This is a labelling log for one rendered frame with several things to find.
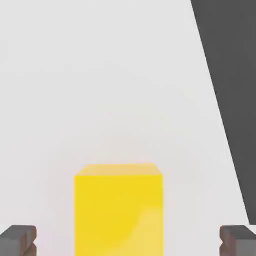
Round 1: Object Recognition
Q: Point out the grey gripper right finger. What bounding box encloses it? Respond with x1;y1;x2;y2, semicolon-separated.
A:
219;224;256;256

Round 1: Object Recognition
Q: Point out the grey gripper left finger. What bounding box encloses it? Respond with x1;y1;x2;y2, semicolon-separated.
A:
0;224;38;256

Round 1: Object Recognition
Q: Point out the small yellow cube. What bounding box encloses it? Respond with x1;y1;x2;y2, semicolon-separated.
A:
74;162;165;256

